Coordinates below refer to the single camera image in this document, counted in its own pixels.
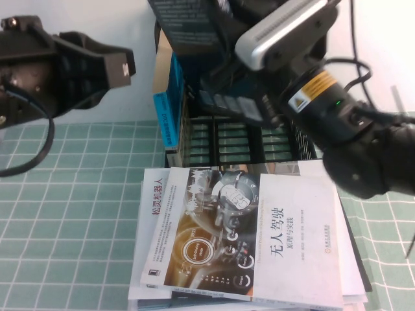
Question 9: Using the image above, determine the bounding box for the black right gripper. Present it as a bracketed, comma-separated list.
[198, 0, 292, 128]

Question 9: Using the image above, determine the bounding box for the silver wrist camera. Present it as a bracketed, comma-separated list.
[233, 0, 338, 71]

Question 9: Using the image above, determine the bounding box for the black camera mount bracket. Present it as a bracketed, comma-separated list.
[285, 6, 340, 80]

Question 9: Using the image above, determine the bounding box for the dark mobile robot book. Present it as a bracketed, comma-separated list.
[147, 0, 260, 98]

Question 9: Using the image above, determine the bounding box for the green checked tablecloth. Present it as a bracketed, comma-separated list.
[0, 111, 415, 311]

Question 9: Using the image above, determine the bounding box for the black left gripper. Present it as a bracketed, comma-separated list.
[0, 16, 136, 118]

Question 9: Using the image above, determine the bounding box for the blue spine book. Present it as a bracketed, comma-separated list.
[151, 30, 186, 148]

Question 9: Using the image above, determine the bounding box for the black mesh plastic book holder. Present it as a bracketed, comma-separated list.
[154, 19, 325, 169]

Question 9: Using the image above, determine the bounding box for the self-driving book white cover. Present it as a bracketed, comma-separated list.
[139, 167, 345, 309]

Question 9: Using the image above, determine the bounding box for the black cable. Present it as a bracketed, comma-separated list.
[324, 0, 374, 95]
[0, 115, 55, 178]
[353, 97, 415, 130]

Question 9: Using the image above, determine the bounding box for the large white brochure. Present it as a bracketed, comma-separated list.
[127, 159, 368, 302]

